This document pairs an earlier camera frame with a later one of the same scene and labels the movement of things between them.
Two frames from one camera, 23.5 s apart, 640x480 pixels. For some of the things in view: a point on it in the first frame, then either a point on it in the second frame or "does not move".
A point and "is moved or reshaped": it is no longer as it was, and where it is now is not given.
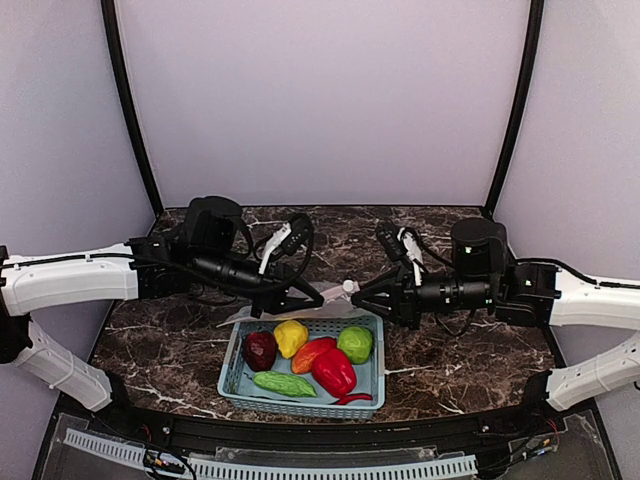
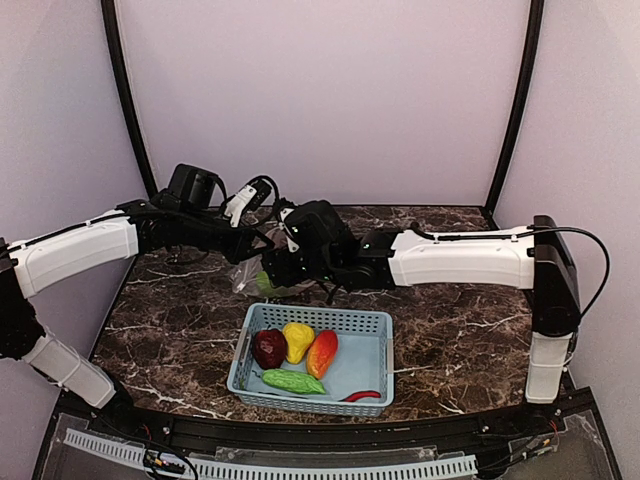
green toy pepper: x=356 y=342 is moved or reshaped
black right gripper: x=407 y=297 to x=288 y=270
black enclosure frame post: x=111 y=20 does not move
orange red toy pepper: x=304 y=356 to x=322 y=352
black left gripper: x=273 y=288 to x=245 y=246
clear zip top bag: x=338 y=302 is moved or reshaped
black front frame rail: x=326 y=435 does not move
